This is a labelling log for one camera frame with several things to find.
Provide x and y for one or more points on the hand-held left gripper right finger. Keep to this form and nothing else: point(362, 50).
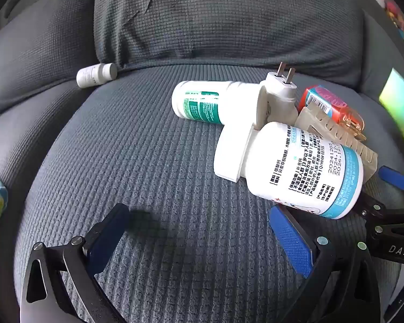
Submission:
point(291, 239)

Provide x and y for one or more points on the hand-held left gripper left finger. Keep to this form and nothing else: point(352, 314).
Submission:
point(104, 242)

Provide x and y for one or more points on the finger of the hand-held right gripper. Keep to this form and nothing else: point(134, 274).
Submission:
point(370, 208)
point(394, 178)

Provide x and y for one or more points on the large white bottle blue label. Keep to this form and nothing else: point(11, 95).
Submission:
point(289, 168)

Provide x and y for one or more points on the beige hair claw clip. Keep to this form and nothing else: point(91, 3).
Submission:
point(336, 131)

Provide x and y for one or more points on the green cardboard box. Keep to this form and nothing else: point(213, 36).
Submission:
point(399, 97)

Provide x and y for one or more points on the orange liquid bottle pink label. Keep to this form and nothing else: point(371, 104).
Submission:
point(323, 101)

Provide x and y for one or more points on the white plug-in device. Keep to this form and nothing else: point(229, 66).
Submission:
point(279, 97)

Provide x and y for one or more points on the white bottle green label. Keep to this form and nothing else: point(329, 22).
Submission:
point(202, 104)

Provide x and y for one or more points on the grey-blue sofa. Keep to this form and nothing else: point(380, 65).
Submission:
point(155, 191)

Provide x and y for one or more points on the grey-blue sofa back cushion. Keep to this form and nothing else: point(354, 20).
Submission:
point(377, 57)
point(37, 57)
point(222, 23)

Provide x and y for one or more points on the small white bottle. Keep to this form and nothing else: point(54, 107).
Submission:
point(96, 75)

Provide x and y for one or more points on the pile of colourful plush toys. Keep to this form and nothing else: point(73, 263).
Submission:
point(390, 6)

